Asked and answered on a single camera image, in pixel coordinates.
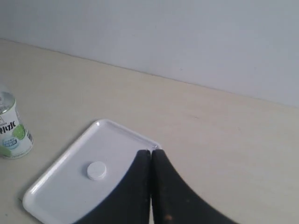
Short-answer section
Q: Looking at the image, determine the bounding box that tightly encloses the white rectangular plastic tray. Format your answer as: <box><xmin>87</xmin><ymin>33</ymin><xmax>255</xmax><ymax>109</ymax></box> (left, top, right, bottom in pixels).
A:
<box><xmin>22</xmin><ymin>119</ymin><xmax>161</xmax><ymax>224</ymax></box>

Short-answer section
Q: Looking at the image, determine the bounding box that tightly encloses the white bottle cap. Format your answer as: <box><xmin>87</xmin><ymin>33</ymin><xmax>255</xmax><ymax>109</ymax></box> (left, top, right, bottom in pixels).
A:
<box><xmin>87</xmin><ymin>161</ymin><xmax>107</xmax><ymax>181</ymax></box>

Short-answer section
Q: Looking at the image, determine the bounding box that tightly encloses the clear plastic drink bottle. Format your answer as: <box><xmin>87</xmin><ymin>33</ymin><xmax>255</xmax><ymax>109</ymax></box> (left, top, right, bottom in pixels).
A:
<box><xmin>0</xmin><ymin>91</ymin><xmax>33</xmax><ymax>159</ymax></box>

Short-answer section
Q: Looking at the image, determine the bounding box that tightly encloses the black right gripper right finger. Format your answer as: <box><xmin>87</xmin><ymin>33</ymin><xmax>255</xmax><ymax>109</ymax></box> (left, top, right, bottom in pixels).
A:
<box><xmin>151</xmin><ymin>149</ymin><xmax>235</xmax><ymax>224</ymax></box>

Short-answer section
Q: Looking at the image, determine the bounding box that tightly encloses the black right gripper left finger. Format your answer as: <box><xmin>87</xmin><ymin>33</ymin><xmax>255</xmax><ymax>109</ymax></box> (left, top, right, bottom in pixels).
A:
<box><xmin>76</xmin><ymin>150</ymin><xmax>151</xmax><ymax>224</ymax></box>

